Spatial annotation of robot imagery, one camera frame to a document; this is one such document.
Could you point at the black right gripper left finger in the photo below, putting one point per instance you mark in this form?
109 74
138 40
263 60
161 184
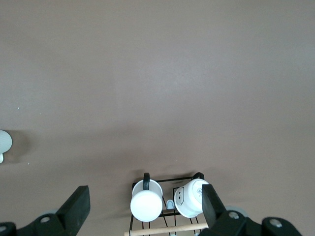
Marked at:
61 218

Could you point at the white mug with face print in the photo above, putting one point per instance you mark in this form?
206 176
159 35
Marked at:
189 200

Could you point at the plain white mug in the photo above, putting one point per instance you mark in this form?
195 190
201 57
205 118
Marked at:
146 204

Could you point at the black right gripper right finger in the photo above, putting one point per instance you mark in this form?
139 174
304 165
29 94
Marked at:
233 226

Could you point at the grey ribbed mug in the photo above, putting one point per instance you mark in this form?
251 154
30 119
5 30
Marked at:
4 142

